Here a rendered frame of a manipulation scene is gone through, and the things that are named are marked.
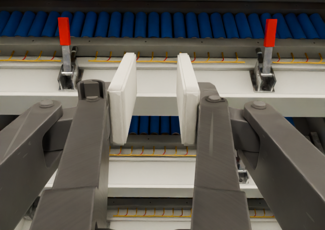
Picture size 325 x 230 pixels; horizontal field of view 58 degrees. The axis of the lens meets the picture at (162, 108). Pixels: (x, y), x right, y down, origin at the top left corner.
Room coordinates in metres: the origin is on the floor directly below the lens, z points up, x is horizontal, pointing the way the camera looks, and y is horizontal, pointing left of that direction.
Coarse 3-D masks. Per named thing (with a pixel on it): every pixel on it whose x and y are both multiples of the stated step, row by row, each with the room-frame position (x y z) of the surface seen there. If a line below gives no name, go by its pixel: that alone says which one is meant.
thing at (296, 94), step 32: (224, 0) 0.50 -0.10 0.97; (256, 0) 0.50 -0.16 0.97; (288, 0) 0.50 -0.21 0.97; (320, 0) 0.50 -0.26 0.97; (192, 64) 0.39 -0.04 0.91; (224, 64) 0.39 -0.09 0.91; (288, 64) 0.39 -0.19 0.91; (320, 64) 0.39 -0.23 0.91; (0, 96) 0.33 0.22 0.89; (32, 96) 0.33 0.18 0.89; (64, 96) 0.33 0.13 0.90; (160, 96) 0.33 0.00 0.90; (224, 96) 0.33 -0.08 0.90; (256, 96) 0.33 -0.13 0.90; (288, 96) 0.33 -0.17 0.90; (320, 96) 0.33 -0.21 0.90
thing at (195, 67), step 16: (0, 64) 0.37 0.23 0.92; (16, 64) 0.37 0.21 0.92; (32, 64) 0.38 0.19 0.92; (48, 64) 0.38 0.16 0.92; (80, 64) 0.38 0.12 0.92; (96, 64) 0.38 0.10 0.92; (112, 64) 0.38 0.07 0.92; (144, 64) 0.38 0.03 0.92; (160, 64) 0.38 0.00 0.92; (176, 64) 0.38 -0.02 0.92
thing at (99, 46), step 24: (0, 48) 0.39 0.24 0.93; (24, 48) 0.39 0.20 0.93; (48, 48) 0.39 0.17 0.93; (96, 48) 0.39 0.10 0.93; (120, 48) 0.39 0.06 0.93; (144, 48) 0.39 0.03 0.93; (168, 48) 0.39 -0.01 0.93; (192, 48) 0.39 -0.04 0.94; (216, 48) 0.39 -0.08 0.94; (240, 48) 0.39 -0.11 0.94; (264, 48) 0.39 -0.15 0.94; (288, 48) 0.39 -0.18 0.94; (312, 48) 0.39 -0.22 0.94
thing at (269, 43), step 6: (270, 24) 0.36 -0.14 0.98; (276, 24) 0.36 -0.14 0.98; (270, 30) 0.36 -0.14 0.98; (270, 36) 0.36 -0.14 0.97; (264, 42) 0.36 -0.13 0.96; (270, 42) 0.36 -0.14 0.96; (270, 48) 0.36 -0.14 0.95; (264, 54) 0.35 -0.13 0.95; (270, 54) 0.35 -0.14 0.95; (264, 60) 0.35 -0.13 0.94; (270, 60) 0.35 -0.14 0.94; (264, 66) 0.35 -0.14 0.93; (270, 66) 0.35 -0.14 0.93; (264, 72) 0.34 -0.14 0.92
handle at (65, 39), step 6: (60, 18) 0.36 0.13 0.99; (66, 18) 0.36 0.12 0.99; (60, 24) 0.36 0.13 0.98; (66, 24) 0.36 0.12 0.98; (60, 30) 0.36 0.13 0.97; (66, 30) 0.36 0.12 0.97; (60, 36) 0.36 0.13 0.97; (66, 36) 0.36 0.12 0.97; (60, 42) 0.35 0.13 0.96; (66, 42) 0.35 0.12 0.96; (66, 48) 0.35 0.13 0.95; (66, 54) 0.35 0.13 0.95; (66, 60) 0.35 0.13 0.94; (66, 66) 0.35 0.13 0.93; (72, 66) 0.36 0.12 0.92
